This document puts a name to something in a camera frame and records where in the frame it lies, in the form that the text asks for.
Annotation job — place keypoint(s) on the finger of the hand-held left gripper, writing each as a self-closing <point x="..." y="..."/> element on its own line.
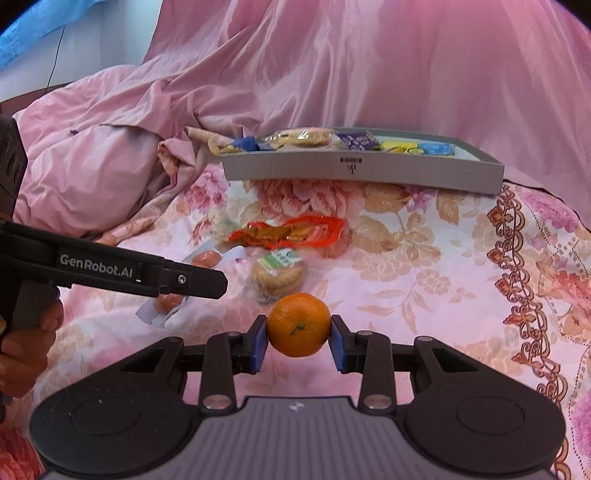
<point x="198" y="282"/>

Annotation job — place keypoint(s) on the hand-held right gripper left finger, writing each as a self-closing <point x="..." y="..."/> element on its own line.
<point x="256" y="344"/>

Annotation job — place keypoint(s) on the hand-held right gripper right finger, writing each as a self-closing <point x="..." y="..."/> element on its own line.
<point x="339" y="344"/>

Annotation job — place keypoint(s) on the orange mandarin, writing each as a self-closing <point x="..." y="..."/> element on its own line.
<point x="299" y="323"/>

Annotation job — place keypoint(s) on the grey cardboard box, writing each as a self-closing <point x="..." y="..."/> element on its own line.
<point x="300" y="168"/>

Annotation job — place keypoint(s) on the round pastry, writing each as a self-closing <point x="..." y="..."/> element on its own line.
<point x="300" y="137"/>

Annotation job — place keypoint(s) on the person's left hand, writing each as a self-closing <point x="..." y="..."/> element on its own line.
<point x="27" y="360"/>

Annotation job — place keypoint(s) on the pink sausage packet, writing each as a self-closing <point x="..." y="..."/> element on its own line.
<point x="205" y="259"/>
<point x="168" y="301"/>

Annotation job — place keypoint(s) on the bun packet with green label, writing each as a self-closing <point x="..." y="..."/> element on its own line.
<point x="277" y="277"/>

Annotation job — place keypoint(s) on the red snack packet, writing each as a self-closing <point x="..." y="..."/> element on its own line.
<point x="286" y="230"/>

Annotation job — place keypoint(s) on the floral bed sheet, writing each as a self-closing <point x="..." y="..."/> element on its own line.
<point x="415" y="258"/>

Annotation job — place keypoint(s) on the dark blue packet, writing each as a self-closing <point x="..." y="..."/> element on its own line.
<point x="244" y="143"/>

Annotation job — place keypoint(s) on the light blue packet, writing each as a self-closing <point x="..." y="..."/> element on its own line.
<point x="436" y="148"/>

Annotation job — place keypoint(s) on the blue cloth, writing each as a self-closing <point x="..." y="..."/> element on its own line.
<point x="37" y="27"/>

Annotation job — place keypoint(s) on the pink quilt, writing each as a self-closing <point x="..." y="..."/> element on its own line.
<point x="369" y="60"/>

